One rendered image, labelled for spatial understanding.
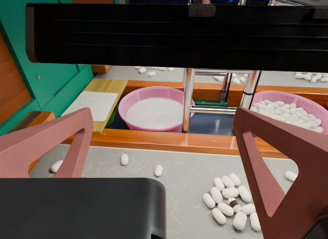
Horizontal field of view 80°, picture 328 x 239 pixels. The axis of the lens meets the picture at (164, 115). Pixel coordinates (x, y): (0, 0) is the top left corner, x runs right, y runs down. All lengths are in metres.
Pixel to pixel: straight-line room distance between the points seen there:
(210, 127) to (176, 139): 0.23
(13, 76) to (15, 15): 0.13
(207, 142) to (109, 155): 0.27
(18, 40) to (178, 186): 0.50
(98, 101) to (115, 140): 0.20
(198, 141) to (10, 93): 0.48
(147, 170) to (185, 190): 0.11
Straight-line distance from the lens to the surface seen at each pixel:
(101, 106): 0.70
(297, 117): 0.83
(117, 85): 0.82
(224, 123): 0.79
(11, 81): 0.58
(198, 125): 0.76
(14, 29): 0.59
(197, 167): 0.53
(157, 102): 0.76
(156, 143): 0.55
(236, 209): 0.47
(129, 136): 0.58
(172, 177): 0.51
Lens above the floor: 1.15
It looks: 37 degrees down
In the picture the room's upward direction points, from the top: straight up
